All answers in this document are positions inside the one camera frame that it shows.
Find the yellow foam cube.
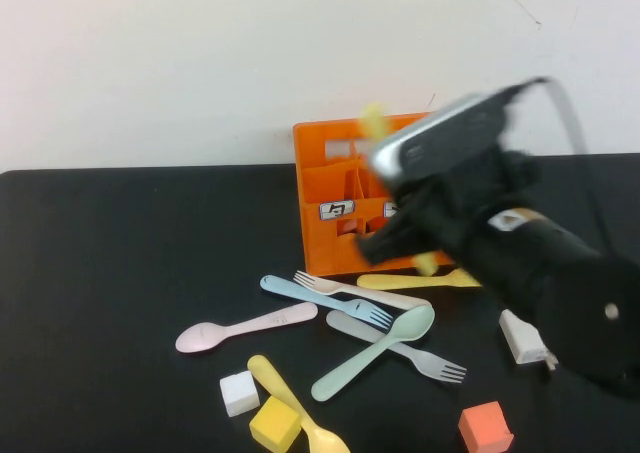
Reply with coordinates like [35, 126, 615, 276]
[248, 395, 303, 453]

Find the pink plastic spoon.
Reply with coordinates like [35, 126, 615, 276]
[174, 301, 319, 355]

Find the yellow plastic fork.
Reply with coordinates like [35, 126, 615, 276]
[356, 267, 482, 290]

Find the white foam cube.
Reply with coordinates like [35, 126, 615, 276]
[218, 370, 261, 418]

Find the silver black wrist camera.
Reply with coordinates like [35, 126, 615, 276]
[368, 91, 519, 187]

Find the orange plastic cutlery crate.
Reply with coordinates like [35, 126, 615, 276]
[293, 112, 456, 278]

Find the green plastic spoon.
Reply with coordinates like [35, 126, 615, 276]
[310, 304, 436, 402]

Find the light blue plastic fork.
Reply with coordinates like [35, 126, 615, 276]
[259, 274, 394, 330]

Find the white USB wall charger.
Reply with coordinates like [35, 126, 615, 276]
[498, 308, 559, 372]

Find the orange foam cube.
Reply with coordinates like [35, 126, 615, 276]
[457, 400, 515, 453]

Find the black camera cable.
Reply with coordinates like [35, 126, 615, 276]
[514, 75, 590, 155]

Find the grey plastic fork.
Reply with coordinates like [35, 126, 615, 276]
[325, 309, 468, 385]

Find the white label marked 勺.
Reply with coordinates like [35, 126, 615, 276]
[318, 200, 356, 222]

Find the yellow plastic knife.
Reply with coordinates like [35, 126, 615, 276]
[359, 103, 439, 277]

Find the yellow plastic spoon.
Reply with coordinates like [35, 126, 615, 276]
[247, 355, 351, 453]

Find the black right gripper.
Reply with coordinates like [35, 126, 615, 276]
[354, 145, 551, 274]

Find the beige plastic fork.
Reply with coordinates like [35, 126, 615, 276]
[293, 270, 433, 312]

